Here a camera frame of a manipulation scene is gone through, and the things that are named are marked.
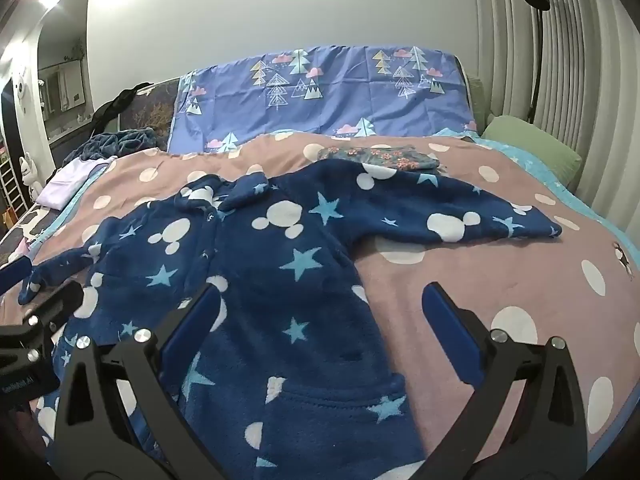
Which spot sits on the dark printed headboard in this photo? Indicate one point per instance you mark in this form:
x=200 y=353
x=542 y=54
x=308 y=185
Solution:
x=155 y=110

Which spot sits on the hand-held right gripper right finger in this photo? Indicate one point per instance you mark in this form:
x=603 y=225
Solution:
x=450 y=331

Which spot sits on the dark teal fuzzy blanket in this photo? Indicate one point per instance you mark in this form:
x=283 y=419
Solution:
x=115 y=142

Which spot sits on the white round wall device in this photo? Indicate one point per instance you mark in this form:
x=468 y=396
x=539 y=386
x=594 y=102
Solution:
x=21 y=91

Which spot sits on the navy star fleece pajama top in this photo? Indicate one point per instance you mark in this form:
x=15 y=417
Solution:
x=280 y=240

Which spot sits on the lavender cloth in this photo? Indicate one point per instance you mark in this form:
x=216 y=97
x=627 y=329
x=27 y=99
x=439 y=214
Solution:
x=70 y=180

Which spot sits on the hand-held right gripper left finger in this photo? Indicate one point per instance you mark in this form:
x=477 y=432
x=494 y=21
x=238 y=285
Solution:
x=192 y=321

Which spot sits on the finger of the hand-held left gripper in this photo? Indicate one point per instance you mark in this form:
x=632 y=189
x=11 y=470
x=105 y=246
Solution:
x=55 y=305
x=14 y=272

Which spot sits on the black garment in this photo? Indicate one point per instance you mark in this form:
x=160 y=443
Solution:
x=117 y=102

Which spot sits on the light green pillow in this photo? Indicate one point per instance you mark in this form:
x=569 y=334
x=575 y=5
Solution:
x=535 y=147

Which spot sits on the white pleated curtain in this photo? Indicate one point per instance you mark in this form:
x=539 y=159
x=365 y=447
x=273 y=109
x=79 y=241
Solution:
x=590 y=60

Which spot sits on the purple tree print sheet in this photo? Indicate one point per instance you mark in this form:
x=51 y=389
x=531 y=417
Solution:
x=340 y=100

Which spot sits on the white cat figurine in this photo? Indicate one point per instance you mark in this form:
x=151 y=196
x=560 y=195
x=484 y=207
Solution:
x=30 y=175

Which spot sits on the pink polka dot blanket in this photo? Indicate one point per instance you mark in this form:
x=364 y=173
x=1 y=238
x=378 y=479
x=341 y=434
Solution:
x=450 y=270

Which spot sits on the white shelf rack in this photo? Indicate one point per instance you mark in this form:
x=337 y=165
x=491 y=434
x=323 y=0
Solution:
x=12 y=185

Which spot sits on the teal floral folded cloth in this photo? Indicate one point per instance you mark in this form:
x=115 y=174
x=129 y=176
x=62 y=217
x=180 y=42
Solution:
x=380 y=156

